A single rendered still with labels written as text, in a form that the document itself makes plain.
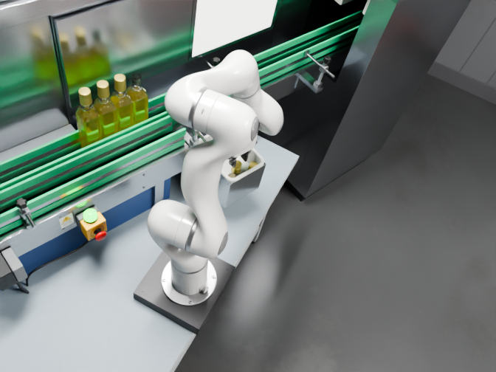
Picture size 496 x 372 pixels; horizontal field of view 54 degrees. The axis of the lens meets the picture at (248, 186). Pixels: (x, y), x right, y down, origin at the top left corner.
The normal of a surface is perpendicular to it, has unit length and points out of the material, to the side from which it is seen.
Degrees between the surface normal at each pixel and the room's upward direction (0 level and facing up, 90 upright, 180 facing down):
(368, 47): 90
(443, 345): 0
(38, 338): 0
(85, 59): 90
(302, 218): 0
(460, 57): 90
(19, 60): 90
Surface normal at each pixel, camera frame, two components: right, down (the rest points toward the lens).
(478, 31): -0.45, 0.68
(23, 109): 0.63, 0.69
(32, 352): 0.17, -0.57
